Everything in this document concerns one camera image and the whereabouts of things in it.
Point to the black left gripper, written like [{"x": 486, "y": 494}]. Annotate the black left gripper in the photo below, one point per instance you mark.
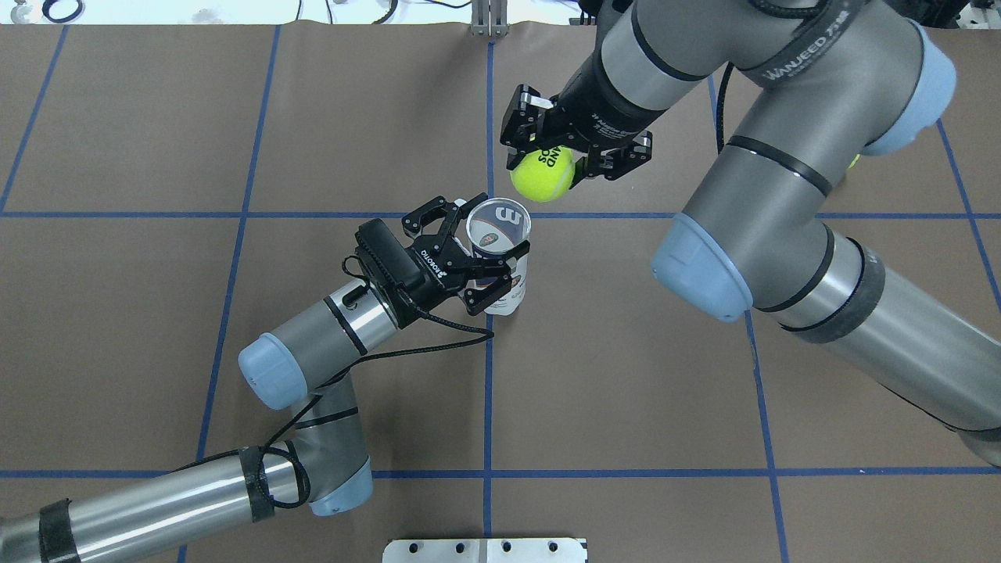
[{"x": 432, "y": 273}]

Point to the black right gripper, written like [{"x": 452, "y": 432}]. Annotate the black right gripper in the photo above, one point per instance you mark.
[{"x": 596, "y": 105}]

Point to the white blue tennis ball can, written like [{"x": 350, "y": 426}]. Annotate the white blue tennis ball can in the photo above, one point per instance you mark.
[{"x": 494, "y": 227}]

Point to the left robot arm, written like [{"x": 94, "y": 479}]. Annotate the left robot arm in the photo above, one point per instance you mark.
[{"x": 319, "y": 459}]

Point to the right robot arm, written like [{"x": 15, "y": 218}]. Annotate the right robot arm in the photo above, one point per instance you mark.
[{"x": 838, "y": 79}]

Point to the brown paper table cover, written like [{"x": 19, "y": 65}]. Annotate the brown paper table cover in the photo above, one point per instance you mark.
[{"x": 169, "y": 193}]

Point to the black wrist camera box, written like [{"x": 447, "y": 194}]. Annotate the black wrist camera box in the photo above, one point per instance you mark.
[{"x": 386, "y": 261}]

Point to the grey metal clamp bracket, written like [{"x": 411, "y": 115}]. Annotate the grey metal clamp bracket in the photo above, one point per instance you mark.
[{"x": 490, "y": 18}]

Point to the white metal base plate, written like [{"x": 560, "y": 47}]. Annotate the white metal base plate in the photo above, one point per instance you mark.
[{"x": 558, "y": 549}]

